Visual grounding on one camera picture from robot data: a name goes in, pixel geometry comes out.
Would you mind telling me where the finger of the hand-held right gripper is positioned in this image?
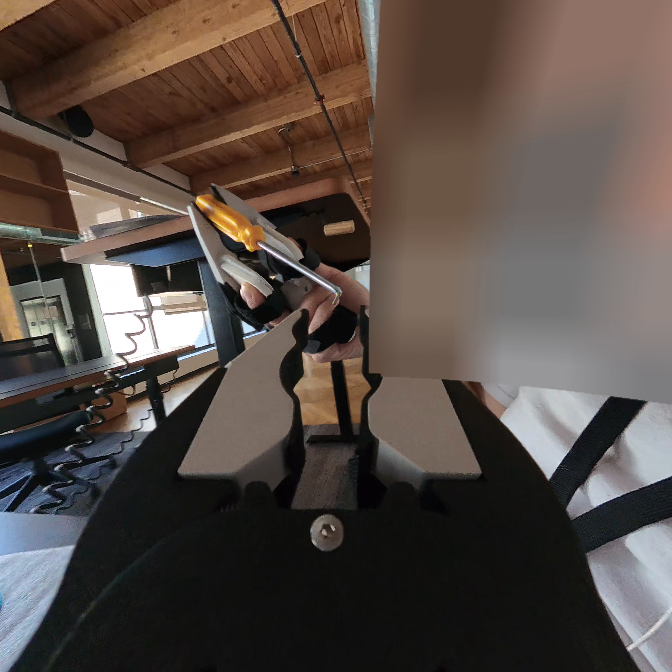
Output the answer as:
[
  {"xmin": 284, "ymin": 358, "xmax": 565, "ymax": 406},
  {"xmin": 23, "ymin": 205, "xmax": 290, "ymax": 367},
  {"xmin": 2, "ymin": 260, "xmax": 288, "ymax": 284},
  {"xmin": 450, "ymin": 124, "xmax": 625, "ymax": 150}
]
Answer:
[
  {"xmin": 209, "ymin": 183, "xmax": 280, "ymax": 235},
  {"xmin": 187, "ymin": 202, "xmax": 233, "ymax": 296}
]

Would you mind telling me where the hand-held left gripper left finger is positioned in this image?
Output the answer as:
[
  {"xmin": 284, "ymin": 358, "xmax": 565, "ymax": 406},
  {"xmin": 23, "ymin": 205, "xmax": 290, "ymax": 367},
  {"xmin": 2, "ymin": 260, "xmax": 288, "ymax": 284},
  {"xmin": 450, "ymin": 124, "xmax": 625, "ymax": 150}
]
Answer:
[{"xmin": 178, "ymin": 309, "xmax": 312, "ymax": 482}]

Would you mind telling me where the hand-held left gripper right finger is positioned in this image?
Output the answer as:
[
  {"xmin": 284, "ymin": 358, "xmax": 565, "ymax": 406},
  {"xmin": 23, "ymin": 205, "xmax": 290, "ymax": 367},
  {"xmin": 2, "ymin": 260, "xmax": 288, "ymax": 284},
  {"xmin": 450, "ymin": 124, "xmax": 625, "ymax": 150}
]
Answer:
[{"xmin": 358, "ymin": 304, "xmax": 484, "ymax": 481}]

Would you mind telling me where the orange handled screwdriver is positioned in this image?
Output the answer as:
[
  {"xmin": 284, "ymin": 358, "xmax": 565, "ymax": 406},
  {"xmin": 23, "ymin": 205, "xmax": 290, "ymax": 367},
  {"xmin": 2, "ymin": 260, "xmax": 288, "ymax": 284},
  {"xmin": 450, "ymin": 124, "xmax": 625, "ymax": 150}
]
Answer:
[{"xmin": 195, "ymin": 194, "xmax": 343, "ymax": 307}]

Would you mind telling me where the wooden top standing desk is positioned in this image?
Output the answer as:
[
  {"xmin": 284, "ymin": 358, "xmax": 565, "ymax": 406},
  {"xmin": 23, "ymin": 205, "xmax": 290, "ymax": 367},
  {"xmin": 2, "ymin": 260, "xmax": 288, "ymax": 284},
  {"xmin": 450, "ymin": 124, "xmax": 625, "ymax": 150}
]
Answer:
[{"xmin": 60, "ymin": 209, "xmax": 253, "ymax": 368}]

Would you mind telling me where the black t-shaped desk leg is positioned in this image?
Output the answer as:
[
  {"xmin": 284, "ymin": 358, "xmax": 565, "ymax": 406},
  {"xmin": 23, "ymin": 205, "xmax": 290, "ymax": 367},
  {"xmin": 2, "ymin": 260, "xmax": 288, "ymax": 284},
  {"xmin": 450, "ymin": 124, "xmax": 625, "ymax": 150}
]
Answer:
[{"xmin": 306, "ymin": 361, "xmax": 364, "ymax": 445}]

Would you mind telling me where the low wooden top desk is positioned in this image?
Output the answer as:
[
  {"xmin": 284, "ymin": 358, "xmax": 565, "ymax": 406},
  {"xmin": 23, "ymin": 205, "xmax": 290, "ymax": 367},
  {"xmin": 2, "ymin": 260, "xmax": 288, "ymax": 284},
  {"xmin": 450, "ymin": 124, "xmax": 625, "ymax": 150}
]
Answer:
[{"xmin": 0, "ymin": 344, "xmax": 196, "ymax": 423}]

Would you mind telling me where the person's right hand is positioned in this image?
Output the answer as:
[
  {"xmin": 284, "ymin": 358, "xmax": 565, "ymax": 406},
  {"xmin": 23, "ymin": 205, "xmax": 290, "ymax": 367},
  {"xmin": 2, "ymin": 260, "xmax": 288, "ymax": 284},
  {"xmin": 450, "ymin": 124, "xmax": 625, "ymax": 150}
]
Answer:
[{"xmin": 239, "ymin": 261, "xmax": 371, "ymax": 364}]

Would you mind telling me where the dark raised tabletop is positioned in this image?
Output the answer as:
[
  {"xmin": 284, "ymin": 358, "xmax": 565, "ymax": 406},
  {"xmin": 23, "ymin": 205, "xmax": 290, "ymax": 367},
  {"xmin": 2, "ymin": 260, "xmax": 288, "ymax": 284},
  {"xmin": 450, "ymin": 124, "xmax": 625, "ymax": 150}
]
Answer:
[{"xmin": 246, "ymin": 192, "xmax": 371, "ymax": 266}]

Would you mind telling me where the dark patterned rug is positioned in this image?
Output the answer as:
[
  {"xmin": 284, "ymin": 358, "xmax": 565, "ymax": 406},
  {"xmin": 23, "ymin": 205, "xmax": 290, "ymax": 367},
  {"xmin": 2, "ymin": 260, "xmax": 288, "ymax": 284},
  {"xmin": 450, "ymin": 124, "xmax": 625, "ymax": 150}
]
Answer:
[{"xmin": 0, "ymin": 429, "xmax": 155, "ymax": 516}]

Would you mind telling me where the black ceiling pipe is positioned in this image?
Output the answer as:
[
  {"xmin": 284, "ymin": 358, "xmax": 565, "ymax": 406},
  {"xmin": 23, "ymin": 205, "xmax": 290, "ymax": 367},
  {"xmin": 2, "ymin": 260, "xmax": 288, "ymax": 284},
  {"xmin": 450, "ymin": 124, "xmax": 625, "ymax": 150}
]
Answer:
[{"xmin": 269, "ymin": 0, "xmax": 371, "ymax": 213}]

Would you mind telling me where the round black ceiling fixture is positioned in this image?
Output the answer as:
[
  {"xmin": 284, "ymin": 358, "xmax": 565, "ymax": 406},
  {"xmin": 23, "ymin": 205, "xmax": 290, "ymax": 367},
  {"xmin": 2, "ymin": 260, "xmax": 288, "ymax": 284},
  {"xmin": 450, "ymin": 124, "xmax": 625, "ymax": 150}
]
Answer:
[{"xmin": 59, "ymin": 105, "xmax": 96, "ymax": 138}]

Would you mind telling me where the person's white shirt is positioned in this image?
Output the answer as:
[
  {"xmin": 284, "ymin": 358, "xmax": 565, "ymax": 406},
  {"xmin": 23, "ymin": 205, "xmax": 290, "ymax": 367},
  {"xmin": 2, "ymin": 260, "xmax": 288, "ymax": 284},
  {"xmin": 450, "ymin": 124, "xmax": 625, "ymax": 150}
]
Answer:
[{"xmin": 483, "ymin": 383, "xmax": 672, "ymax": 672}]

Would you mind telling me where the black coiled cable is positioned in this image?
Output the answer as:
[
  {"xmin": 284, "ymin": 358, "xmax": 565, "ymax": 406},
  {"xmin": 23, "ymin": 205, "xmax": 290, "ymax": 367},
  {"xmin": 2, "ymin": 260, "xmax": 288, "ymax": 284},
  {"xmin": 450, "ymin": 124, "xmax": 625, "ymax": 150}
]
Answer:
[{"xmin": 39, "ymin": 310, "xmax": 154, "ymax": 511}]

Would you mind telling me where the black strap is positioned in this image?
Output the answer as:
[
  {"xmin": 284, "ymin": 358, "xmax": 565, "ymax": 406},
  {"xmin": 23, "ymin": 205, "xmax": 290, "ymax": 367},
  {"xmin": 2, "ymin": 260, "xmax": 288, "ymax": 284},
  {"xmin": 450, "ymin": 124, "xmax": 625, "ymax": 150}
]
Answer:
[
  {"xmin": 569, "ymin": 475, "xmax": 672, "ymax": 553},
  {"xmin": 548, "ymin": 396, "xmax": 648, "ymax": 507}
]

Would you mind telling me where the wooden wall shelf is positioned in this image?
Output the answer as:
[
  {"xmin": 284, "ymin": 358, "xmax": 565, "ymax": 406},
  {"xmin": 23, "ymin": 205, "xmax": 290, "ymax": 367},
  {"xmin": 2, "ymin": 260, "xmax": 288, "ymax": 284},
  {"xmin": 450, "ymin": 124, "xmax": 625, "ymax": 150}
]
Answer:
[{"xmin": 0, "ymin": 130, "xmax": 81, "ymax": 237}]

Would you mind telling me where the grey duct pipe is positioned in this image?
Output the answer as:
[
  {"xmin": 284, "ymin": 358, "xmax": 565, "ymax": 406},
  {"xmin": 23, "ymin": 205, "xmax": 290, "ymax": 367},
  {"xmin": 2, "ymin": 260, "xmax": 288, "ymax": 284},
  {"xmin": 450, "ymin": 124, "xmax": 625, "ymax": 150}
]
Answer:
[{"xmin": 356, "ymin": 0, "xmax": 382, "ymax": 112}]

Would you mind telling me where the white cord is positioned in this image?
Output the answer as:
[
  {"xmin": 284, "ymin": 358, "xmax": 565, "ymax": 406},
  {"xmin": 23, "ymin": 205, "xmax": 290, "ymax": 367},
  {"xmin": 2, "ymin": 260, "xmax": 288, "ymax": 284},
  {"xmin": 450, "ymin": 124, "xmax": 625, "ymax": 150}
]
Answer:
[{"xmin": 624, "ymin": 606, "xmax": 672, "ymax": 653}]

